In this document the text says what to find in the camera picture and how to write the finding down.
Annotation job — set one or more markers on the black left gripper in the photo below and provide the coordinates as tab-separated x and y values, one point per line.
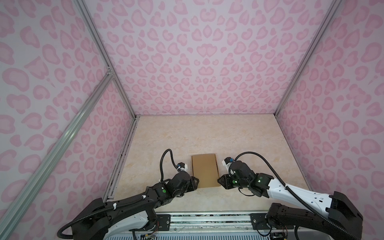
194	184

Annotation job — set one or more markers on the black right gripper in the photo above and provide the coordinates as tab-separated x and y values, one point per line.
225	181

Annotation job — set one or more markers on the brown cardboard box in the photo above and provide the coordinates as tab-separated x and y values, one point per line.
205	169

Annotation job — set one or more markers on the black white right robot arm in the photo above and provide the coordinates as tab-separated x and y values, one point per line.
334	215

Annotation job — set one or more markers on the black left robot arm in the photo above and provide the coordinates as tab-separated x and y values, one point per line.
97	219

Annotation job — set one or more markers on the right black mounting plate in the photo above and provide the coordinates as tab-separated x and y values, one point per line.
259	222

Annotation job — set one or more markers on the black mounting plate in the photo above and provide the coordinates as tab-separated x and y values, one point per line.
163	222
259	222

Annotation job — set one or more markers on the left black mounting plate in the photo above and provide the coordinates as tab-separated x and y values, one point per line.
163	222

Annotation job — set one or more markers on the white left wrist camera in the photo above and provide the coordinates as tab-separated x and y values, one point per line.
182	167

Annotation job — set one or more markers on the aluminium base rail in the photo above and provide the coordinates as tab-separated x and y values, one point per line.
213	226

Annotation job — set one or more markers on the back left aluminium post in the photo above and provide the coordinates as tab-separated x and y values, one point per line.
91	26

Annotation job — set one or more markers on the aluminium post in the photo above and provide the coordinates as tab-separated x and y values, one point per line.
91	26
320	33

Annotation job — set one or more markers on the left aluminium frame strut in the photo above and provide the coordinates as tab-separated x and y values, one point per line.
21	204

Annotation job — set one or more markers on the back right aluminium post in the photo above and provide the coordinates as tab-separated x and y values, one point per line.
320	33

